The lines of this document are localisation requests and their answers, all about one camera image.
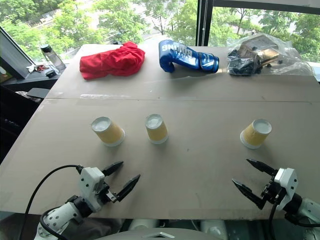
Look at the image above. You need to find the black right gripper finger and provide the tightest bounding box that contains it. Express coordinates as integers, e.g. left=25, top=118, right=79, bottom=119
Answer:
left=231, top=177, right=267, bottom=211
left=246, top=158, right=279, bottom=177

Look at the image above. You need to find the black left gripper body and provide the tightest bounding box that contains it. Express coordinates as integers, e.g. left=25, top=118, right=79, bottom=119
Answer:
left=96, top=180, right=118, bottom=204

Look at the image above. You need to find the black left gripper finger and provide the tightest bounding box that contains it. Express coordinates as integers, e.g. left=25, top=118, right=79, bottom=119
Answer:
left=115, top=173, right=142, bottom=203
left=100, top=160, right=125, bottom=177

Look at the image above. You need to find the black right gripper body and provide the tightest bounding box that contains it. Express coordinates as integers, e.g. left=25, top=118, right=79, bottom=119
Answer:
left=260, top=178, right=286, bottom=205

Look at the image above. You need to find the yellow ribbed paper cup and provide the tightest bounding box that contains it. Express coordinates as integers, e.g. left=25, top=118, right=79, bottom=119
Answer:
left=239, top=118, right=272, bottom=150
left=90, top=116, right=126, bottom=148
left=144, top=113, right=169, bottom=145

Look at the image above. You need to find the silver robot torso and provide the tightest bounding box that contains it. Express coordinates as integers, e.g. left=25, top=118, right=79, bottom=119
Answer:
left=94, top=218, right=228, bottom=240

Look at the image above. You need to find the red crumpled cloth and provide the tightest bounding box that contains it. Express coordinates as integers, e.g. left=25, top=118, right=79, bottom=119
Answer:
left=79, top=41, right=146, bottom=81

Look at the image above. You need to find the clear plastic bag with parts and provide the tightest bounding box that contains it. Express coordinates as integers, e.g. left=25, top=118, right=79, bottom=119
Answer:
left=226, top=32, right=315, bottom=77

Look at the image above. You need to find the dark side desk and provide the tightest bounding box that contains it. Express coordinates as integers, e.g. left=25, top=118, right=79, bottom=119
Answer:
left=0, top=62, right=68, bottom=163

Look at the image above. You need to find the clear water bottle black cap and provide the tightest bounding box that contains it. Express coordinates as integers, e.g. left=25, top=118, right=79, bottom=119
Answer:
left=40, top=43, right=66, bottom=72

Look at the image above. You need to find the blue boxing glove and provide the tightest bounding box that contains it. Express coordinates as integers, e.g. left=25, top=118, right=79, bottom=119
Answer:
left=158, top=39, right=220, bottom=75

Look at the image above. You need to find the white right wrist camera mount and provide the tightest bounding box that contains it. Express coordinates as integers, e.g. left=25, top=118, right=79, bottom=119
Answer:
left=273, top=167, right=299, bottom=212

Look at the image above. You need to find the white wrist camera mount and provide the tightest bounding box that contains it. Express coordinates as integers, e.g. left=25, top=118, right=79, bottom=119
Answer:
left=79, top=166, right=106, bottom=213
left=273, top=167, right=299, bottom=212

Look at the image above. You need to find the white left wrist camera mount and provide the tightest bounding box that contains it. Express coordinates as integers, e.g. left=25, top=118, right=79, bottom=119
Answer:
left=79, top=166, right=106, bottom=213

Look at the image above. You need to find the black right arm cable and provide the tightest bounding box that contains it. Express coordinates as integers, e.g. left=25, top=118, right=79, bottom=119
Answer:
left=267, top=201, right=279, bottom=240

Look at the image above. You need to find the black window frame post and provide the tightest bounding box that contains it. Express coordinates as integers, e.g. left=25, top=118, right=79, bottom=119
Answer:
left=195, top=0, right=214, bottom=47

